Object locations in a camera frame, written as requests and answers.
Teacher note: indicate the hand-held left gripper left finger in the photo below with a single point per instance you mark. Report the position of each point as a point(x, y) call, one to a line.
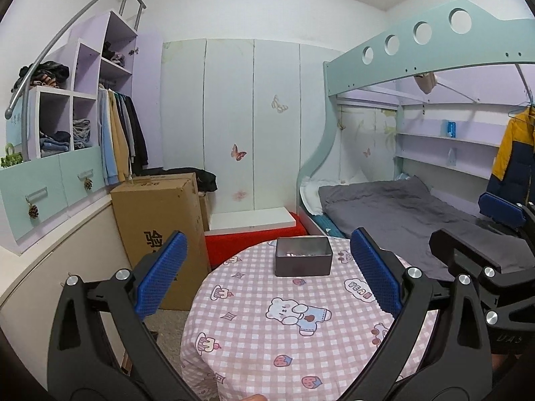
point(163, 275)

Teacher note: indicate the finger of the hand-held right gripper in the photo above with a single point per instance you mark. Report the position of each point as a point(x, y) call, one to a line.
point(468, 250)
point(501, 209)

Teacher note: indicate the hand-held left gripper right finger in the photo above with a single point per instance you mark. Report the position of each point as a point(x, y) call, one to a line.
point(376, 271)

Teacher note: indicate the grey metal tin box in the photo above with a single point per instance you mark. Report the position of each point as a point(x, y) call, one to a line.
point(301, 265)

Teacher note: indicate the yellow and navy jacket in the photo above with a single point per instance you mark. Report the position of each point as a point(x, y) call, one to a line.
point(510, 150)

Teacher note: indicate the teal knitted blanket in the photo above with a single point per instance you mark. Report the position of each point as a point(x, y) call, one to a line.
point(330, 225)

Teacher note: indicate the large cardboard box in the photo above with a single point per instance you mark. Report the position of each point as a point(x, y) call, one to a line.
point(159, 209)

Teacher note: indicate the round table, pink checked cloth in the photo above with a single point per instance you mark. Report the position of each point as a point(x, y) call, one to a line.
point(250, 300)

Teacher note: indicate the white pillow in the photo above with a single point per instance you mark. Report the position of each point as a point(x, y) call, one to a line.
point(311, 200)

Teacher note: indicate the blue clothes hanger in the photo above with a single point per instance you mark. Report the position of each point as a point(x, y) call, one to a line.
point(520, 110)

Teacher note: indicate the white curved cabinet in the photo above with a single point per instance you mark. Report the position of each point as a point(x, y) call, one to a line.
point(62, 259)

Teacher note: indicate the black bag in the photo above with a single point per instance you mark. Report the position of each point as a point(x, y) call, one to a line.
point(207, 181)

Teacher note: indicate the white board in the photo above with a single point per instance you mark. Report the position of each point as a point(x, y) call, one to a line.
point(250, 219)

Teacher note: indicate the faded pink butterfly sticker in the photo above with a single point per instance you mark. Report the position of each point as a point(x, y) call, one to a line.
point(240, 195)

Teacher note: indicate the pine cone ornament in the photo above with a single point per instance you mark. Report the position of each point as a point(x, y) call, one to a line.
point(88, 184)
point(32, 211)

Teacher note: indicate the row of hanging clothes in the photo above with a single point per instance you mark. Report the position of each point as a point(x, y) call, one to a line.
point(115, 142)

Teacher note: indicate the beige hanging pouch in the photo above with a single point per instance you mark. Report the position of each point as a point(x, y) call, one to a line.
point(426, 83)

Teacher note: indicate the mint green drawer cabinet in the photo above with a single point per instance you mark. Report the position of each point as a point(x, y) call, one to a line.
point(41, 192)

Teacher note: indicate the grey folded jeans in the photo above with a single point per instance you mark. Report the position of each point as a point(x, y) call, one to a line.
point(82, 133)

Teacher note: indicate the blue folded jeans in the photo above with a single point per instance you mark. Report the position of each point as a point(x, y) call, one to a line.
point(54, 145)

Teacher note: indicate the yellow butterfly sticker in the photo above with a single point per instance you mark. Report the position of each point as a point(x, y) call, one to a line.
point(279, 104)

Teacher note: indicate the white wardrobe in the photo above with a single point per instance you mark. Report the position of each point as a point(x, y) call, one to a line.
point(230, 92)

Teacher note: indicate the dark folded clothes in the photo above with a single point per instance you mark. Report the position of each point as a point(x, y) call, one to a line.
point(113, 54)

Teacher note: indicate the black clothes pile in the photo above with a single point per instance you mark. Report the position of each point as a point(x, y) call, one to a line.
point(46, 76)

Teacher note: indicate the purple shelf unit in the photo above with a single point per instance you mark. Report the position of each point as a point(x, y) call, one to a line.
point(87, 54)

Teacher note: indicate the grey metal handrail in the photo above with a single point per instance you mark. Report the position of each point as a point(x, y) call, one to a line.
point(62, 29)

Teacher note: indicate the purple wall shelves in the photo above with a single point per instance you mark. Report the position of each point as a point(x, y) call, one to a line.
point(439, 140)

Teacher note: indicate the mint green bunk bed frame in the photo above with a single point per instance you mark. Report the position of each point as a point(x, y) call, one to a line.
point(418, 62)

